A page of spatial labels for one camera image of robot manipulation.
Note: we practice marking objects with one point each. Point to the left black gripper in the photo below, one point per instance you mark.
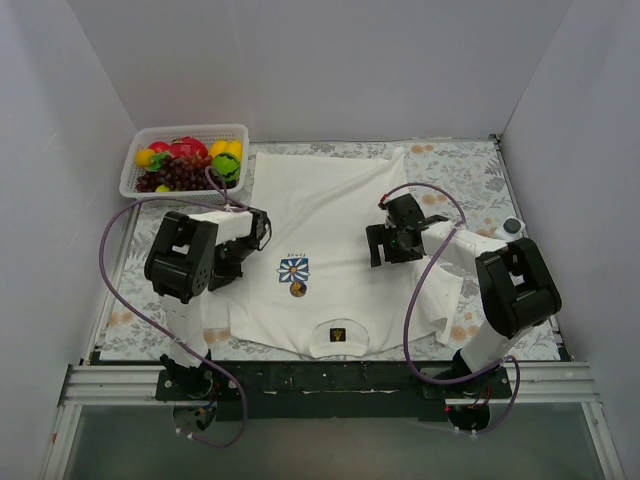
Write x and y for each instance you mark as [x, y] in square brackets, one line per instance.
[226, 270]

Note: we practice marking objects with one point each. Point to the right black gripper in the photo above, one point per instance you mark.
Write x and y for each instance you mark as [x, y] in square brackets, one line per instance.
[378, 242]

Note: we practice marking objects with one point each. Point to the white t-shirt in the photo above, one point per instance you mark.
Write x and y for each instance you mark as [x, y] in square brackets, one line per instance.
[319, 208]

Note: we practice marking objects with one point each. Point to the round painted brooch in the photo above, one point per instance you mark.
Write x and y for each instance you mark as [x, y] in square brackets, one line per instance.
[298, 289]

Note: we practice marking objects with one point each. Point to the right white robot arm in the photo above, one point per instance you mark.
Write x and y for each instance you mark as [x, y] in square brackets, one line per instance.
[516, 287]

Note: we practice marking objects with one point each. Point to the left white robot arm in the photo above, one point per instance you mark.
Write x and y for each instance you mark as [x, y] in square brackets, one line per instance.
[191, 255]

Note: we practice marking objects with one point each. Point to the green toy watermelon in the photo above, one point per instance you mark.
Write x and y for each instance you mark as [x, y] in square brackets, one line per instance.
[227, 166]

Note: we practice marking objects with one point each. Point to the purple toy grapes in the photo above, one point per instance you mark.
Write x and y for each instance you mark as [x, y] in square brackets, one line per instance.
[179, 174]

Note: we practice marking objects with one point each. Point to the white plastic basket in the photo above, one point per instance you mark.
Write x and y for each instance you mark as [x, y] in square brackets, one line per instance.
[207, 134]

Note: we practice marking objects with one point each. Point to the floral table mat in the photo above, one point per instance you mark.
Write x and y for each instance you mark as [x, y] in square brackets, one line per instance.
[457, 179]

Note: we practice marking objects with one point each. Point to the yellow toy bell pepper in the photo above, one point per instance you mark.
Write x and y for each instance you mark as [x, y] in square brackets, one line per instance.
[233, 148]

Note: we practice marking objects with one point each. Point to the pink dragon fruit toy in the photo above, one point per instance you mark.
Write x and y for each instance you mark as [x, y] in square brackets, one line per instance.
[187, 146]

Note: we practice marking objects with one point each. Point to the red toy apple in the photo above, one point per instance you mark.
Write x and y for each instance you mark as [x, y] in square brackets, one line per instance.
[159, 147]

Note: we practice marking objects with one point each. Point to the orange toy fruit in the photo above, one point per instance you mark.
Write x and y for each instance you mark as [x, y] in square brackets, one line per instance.
[144, 158]

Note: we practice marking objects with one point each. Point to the white cylindrical bottle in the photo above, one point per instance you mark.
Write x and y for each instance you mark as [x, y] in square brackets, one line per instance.
[511, 229]

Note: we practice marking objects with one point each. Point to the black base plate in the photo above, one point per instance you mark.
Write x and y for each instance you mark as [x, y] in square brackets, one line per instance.
[324, 389]

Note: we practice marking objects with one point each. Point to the aluminium frame rail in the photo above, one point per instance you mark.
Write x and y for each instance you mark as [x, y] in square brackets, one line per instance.
[541, 382]

